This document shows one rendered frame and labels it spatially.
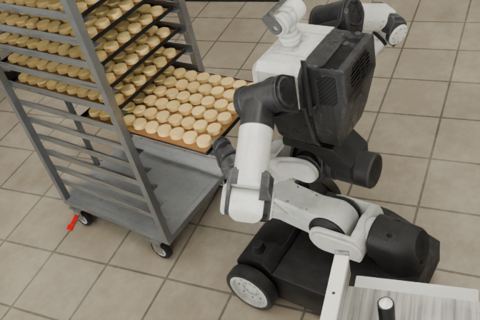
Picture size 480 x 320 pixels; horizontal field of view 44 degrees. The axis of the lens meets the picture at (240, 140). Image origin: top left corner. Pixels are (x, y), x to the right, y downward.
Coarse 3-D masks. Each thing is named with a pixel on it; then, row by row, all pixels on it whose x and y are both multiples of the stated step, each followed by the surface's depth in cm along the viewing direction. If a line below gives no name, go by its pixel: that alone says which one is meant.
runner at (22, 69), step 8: (0, 64) 229; (8, 64) 225; (24, 72) 222; (32, 72) 219; (40, 72) 215; (48, 72) 213; (56, 80) 213; (64, 80) 209; (72, 80) 206; (80, 80) 204; (88, 88) 204; (96, 88) 201
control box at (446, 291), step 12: (360, 276) 125; (372, 288) 122; (384, 288) 122; (396, 288) 121; (408, 288) 120; (420, 288) 120; (432, 288) 119; (444, 288) 119; (456, 288) 118; (468, 300) 116
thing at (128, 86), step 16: (160, 48) 230; (144, 64) 226; (160, 64) 222; (32, 80) 231; (48, 80) 229; (128, 80) 217; (144, 80) 215; (80, 96) 217; (96, 96) 213; (128, 96) 211
